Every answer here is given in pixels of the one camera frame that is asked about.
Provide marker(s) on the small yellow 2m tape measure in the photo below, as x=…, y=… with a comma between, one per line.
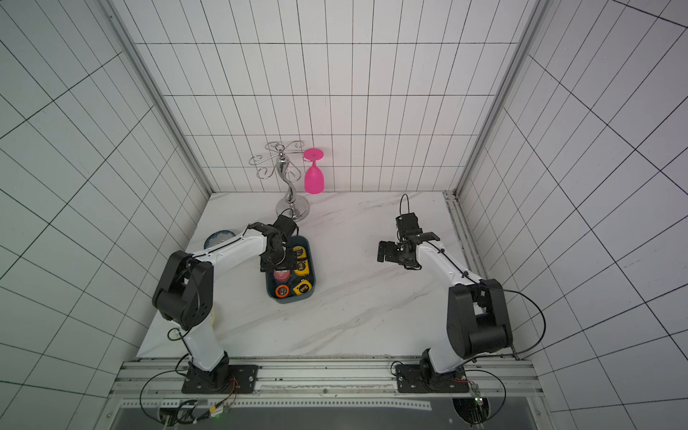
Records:
x=302, y=268

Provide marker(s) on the pink tape measure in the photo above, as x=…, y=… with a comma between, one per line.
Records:
x=282, y=276

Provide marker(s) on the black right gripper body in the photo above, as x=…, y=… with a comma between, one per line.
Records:
x=390, y=251

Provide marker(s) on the yellow black tape measure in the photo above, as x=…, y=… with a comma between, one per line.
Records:
x=303, y=287

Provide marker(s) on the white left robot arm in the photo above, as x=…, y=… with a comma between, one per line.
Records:
x=185, y=291

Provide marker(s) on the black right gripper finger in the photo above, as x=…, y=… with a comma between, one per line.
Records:
x=382, y=251
x=424, y=237

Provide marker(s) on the blue floral ceramic bowl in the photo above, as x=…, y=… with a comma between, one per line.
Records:
x=218, y=237

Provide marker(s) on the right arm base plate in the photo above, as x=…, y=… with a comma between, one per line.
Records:
x=418, y=379

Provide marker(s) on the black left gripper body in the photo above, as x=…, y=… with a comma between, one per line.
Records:
x=278, y=259

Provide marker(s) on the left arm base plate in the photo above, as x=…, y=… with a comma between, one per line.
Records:
x=223, y=380

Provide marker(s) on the chrome glass holder stand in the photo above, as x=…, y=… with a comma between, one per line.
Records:
x=278, y=164

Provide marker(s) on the orange black tape measure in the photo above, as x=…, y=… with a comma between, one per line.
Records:
x=282, y=291

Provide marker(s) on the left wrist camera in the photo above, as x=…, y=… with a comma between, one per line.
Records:
x=285, y=225

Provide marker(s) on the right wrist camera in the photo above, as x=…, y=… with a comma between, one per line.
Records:
x=408, y=225

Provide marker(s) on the yellow 3m tape measure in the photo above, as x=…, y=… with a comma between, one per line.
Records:
x=300, y=253

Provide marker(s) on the pink plastic wine glass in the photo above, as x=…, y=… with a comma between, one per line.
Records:
x=314, y=178

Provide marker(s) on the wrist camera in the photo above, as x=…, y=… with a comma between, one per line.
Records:
x=285, y=225
x=408, y=225

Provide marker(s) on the aluminium mounting rail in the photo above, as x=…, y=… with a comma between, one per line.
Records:
x=156, y=384

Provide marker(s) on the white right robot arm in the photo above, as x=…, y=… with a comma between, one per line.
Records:
x=476, y=315

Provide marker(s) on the dark teal storage box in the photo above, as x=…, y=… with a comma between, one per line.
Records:
x=297, y=281

